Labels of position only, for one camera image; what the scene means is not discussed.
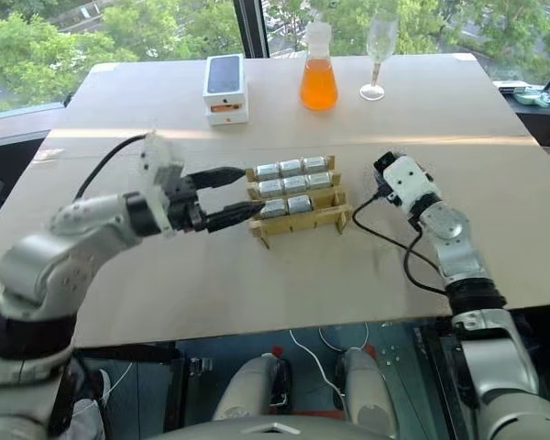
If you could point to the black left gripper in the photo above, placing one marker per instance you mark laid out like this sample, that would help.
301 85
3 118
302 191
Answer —
181 201

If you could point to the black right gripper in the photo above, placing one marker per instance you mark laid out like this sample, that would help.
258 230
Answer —
385 188

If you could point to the small black cube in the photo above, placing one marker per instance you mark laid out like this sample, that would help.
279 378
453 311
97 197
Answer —
385 162

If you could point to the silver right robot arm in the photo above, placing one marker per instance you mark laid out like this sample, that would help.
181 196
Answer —
463 256

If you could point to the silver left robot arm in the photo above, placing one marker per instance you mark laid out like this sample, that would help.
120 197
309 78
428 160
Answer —
55 270

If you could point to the wooden slotted rack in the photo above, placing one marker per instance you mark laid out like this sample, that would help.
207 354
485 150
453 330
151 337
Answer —
302 224

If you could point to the white phone box with picture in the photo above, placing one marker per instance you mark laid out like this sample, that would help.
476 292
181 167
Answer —
223 75

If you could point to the glass flask with orange liquid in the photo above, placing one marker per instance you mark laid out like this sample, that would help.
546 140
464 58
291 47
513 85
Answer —
319 89

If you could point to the clear champagne glass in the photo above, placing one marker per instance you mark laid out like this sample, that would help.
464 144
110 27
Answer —
381 36

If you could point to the teal plastic item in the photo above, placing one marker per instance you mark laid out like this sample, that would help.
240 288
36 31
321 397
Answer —
534 98

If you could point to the black table leg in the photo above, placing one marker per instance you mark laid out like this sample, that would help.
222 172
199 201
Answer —
179 394
433 366

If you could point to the grey rounded leg shell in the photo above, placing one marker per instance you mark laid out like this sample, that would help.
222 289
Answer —
240 394
369 394

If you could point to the grey robot torso top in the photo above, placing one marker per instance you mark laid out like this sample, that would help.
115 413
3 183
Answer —
275 428

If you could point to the black window frame pillar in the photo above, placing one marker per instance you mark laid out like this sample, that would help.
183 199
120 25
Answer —
251 27

